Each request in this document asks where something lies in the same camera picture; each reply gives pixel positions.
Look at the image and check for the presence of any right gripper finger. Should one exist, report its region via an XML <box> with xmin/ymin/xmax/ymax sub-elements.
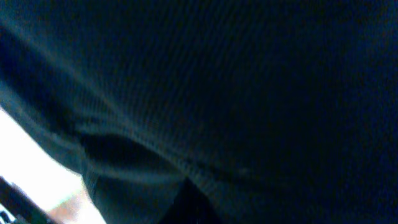
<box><xmin>1</xmin><ymin>177</ymin><xmax>55</xmax><ymax>224</ymax></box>

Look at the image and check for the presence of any black t-shirt small logo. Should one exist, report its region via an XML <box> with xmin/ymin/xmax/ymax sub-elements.
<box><xmin>1</xmin><ymin>0</ymin><xmax>397</xmax><ymax>223</ymax></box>

